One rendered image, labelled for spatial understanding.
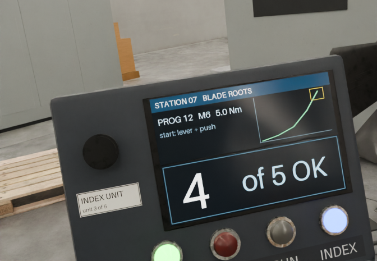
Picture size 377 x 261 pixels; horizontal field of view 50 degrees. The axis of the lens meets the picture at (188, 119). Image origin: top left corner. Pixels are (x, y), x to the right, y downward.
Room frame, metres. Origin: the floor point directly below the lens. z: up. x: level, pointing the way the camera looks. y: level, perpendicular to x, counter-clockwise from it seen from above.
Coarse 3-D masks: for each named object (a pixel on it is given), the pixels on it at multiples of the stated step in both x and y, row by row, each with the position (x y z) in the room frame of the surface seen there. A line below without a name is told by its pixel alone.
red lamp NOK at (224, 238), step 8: (216, 232) 0.30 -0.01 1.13; (224, 232) 0.30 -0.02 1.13; (232, 232) 0.31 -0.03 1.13; (216, 240) 0.30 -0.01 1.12; (224, 240) 0.30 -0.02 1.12; (232, 240) 0.30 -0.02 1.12; (216, 248) 0.30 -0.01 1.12; (224, 248) 0.30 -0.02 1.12; (232, 248) 0.30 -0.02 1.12; (216, 256) 0.30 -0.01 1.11; (224, 256) 0.30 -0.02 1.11; (232, 256) 0.30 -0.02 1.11
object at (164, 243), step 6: (168, 240) 0.30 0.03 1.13; (156, 246) 0.30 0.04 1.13; (162, 246) 0.30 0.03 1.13; (168, 246) 0.29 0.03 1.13; (174, 246) 0.30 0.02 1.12; (156, 252) 0.29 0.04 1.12; (162, 252) 0.29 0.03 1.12; (168, 252) 0.29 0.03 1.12; (174, 252) 0.29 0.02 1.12; (180, 252) 0.30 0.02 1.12; (150, 258) 0.30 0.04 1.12; (156, 258) 0.29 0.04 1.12; (162, 258) 0.29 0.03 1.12; (168, 258) 0.29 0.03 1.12; (174, 258) 0.29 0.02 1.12; (180, 258) 0.30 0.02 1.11
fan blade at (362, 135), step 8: (376, 112) 0.90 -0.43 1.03; (368, 120) 0.90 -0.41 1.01; (376, 120) 0.88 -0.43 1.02; (360, 128) 0.90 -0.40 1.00; (368, 128) 0.88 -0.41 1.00; (376, 128) 0.87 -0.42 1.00; (360, 136) 0.88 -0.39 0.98; (368, 136) 0.87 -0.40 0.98; (376, 136) 0.86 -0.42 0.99; (360, 144) 0.87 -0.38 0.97; (368, 144) 0.86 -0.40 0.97; (376, 144) 0.85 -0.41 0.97; (360, 152) 0.86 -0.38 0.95; (368, 152) 0.85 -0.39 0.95; (376, 152) 0.84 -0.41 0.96; (368, 160) 0.84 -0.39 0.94; (376, 160) 0.83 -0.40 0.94
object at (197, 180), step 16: (208, 160) 0.32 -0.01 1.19; (176, 176) 0.31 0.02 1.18; (192, 176) 0.32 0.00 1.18; (208, 176) 0.32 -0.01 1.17; (176, 192) 0.31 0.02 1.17; (192, 192) 0.31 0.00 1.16; (208, 192) 0.31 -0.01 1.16; (224, 192) 0.32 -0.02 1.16; (176, 208) 0.31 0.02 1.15; (192, 208) 0.31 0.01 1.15; (208, 208) 0.31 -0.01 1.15; (224, 208) 0.31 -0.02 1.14; (176, 224) 0.30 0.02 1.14
